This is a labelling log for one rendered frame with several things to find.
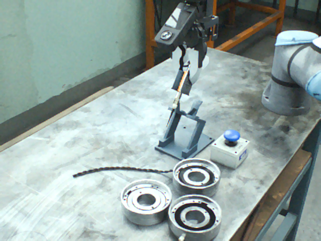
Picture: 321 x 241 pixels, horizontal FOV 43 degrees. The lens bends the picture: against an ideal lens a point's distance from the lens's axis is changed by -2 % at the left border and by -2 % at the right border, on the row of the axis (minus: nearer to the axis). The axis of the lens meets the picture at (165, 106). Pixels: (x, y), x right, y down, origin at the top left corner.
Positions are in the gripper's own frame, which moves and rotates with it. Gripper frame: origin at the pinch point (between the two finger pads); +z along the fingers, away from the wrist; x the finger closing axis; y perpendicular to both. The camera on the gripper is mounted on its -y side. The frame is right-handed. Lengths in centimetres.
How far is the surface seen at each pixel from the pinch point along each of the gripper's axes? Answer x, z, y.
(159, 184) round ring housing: -6.9, 16.2, -18.0
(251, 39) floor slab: 116, 100, 279
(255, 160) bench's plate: -17.3, 19.8, 7.0
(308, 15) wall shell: 98, 95, 378
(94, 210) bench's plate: 0.8, 19.7, -29.9
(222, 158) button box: -11.6, 17.9, 0.5
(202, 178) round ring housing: -11.5, 18.6, -8.2
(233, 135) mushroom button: -12.3, 12.4, 3.1
